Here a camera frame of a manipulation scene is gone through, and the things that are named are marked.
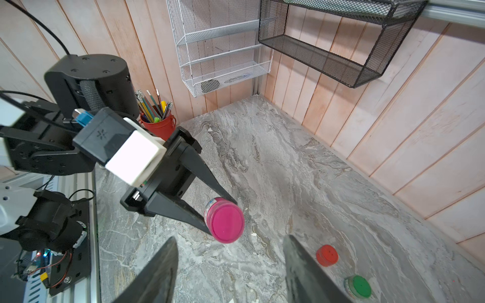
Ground green paint jar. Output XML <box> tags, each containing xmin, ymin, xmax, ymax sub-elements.
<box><xmin>344</xmin><ymin>275</ymin><xmax>372</xmax><ymax>299</ymax></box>

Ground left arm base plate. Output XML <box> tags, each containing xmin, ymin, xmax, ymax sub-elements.
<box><xmin>14</xmin><ymin>198</ymin><xmax>92</xmax><ymax>297</ymax></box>

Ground red paint jar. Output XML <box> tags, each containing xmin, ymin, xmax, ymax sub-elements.
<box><xmin>316</xmin><ymin>244</ymin><xmax>339</xmax><ymax>267</ymax></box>

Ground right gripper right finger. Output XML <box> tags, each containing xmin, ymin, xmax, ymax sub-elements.
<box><xmin>283</xmin><ymin>235</ymin><xmax>351</xmax><ymax>303</ymax></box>

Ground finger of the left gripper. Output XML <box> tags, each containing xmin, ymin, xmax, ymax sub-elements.
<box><xmin>179</xmin><ymin>146</ymin><xmax>237</xmax><ymax>205</ymax></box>
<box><xmin>144</xmin><ymin>192</ymin><xmax>210</xmax><ymax>234</ymax></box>

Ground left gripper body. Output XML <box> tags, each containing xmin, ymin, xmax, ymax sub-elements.
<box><xmin>120</xmin><ymin>126</ymin><xmax>202</xmax><ymax>217</ymax></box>

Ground black mesh wall basket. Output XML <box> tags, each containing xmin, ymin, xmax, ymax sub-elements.
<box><xmin>258</xmin><ymin>1</ymin><xmax>428</xmax><ymax>88</ymax></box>

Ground white wire shelf rack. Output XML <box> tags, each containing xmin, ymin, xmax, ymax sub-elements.
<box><xmin>166</xmin><ymin>0</ymin><xmax>272</xmax><ymax>97</ymax></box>

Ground bundle of pencils and pens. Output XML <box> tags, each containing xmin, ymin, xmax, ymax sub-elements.
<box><xmin>135</xmin><ymin>90</ymin><xmax>173</xmax><ymax>123</ymax></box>

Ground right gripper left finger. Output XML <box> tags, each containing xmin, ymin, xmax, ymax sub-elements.
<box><xmin>114</xmin><ymin>237</ymin><xmax>179</xmax><ymax>302</ymax></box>

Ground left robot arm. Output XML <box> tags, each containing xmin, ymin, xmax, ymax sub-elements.
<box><xmin>1</xmin><ymin>54</ymin><xmax>245</xmax><ymax>243</ymax></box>

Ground magenta paint jar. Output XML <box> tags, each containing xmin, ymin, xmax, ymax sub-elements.
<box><xmin>204</xmin><ymin>197</ymin><xmax>227</xmax><ymax>232</ymax></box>

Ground red pencil cup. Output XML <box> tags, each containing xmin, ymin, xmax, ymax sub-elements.
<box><xmin>141</xmin><ymin>114</ymin><xmax>177</xmax><ymax>141</ymax></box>

